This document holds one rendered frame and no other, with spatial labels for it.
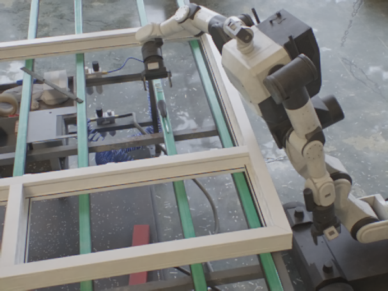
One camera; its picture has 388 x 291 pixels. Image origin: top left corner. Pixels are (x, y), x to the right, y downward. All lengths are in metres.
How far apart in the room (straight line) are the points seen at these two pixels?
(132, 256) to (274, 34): 0.90
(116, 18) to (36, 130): 2.85
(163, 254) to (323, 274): 1.07
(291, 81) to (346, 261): 1.17
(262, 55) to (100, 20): 3.34
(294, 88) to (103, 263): 0.81
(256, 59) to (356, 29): 3.04
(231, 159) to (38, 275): 0.79
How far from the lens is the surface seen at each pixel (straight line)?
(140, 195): 2.63
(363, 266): 2.94
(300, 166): 2.50
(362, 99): 4.28
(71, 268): 1.95
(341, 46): 4.87
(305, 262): 2.90
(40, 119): 2.71
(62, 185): 2.27
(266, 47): 2.17
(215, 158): 2.25
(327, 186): 2.33
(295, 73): 2.02
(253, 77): 2.11
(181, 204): 2.17
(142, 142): 2.54
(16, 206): 2.18
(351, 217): 2.86
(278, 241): 1.98
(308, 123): 2.13
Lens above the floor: 2.35
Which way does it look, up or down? 38 degrees down
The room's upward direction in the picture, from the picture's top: 3 degrees counter-clockwise
